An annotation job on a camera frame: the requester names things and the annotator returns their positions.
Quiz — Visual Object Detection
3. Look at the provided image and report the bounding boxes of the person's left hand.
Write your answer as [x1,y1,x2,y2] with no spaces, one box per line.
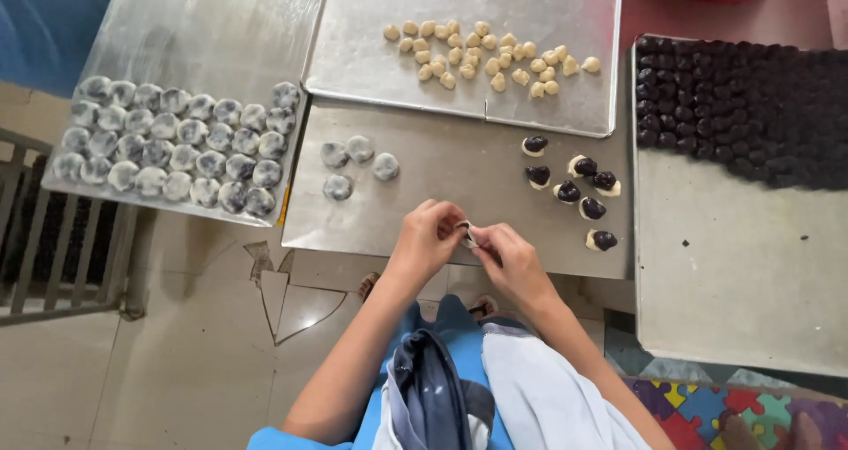
[391,200,469,286]

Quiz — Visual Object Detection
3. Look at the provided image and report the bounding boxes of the blue plastic sheet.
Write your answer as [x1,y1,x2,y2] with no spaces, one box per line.
[0,0,121,98]

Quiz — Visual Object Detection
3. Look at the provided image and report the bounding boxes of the dull steel tray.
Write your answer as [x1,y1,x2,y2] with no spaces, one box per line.
[631,34,848,379]

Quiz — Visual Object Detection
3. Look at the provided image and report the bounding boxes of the person's white garment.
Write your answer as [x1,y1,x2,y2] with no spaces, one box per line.
[480,322,653,450]

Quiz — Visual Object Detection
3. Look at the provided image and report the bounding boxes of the cluster of filling-topped dough pieces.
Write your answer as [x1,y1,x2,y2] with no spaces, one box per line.
[521,135,622,252]

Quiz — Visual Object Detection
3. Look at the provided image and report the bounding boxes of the steel tray with scratched surface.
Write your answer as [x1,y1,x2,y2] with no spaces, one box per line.
[41,0,330,228]

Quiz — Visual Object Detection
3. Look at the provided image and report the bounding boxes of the flat steel work tray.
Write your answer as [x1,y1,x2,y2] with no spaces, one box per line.
[281,98,636,280]

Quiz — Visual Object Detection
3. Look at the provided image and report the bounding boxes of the person's blue apron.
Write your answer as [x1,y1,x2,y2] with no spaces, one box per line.
[248,294,524,450]

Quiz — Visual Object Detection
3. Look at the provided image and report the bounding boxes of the heap of plain dough lumps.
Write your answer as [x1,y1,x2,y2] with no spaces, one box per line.
[383,19,602,99]

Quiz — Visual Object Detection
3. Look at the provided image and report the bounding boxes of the person's right hand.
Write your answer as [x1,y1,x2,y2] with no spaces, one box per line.
[468,223,565,312]

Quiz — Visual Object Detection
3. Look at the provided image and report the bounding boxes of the group of wrapped dough balls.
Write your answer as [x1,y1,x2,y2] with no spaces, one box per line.
[52,76,302,218]

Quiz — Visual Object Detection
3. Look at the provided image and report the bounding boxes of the wrapped grey dough ball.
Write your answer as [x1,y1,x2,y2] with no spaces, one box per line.
[320,140,349,169]
[371,152,400,181]
[345,135,375,164]
[322,174,354,202]

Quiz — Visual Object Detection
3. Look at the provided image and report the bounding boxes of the dark grey cloth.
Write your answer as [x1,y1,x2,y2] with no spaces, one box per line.
[384,329,496,450]

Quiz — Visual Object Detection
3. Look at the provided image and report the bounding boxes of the colourful puzzle floor mat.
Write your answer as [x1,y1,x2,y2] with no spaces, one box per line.
[623,377,848,450]

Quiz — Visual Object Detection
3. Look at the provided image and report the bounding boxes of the rows of dark filling balls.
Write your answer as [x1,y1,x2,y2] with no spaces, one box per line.
[636,36,848,191]

